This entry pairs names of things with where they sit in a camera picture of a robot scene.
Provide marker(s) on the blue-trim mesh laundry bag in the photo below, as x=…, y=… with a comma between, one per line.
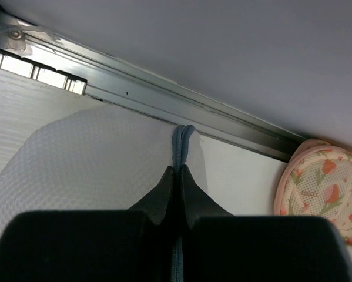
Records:
x=104, y=158

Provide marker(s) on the left aluminium frame post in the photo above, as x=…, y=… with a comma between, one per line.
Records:
x=110, y=80

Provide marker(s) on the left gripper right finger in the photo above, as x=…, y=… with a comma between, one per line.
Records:
x=218, y=246

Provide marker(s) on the floral pink laundry bag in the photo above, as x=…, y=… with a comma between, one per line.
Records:
x=317, y=181

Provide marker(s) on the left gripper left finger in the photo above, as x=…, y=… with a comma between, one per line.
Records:
x=92, y=245

